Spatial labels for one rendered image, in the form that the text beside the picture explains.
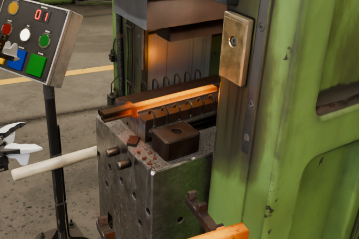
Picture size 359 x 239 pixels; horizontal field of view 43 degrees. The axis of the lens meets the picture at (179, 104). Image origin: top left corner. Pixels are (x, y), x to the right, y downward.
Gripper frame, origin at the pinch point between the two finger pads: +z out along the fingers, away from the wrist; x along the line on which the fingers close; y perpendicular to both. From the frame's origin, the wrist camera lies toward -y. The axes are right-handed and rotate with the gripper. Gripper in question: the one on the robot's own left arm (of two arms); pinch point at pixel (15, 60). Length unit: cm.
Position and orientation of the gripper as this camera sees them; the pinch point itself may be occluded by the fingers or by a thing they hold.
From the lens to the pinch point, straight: 165.7
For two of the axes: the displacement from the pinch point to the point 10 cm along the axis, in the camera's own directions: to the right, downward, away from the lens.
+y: 3.0, -9.5, -0.1
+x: -8.5, -2.8, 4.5
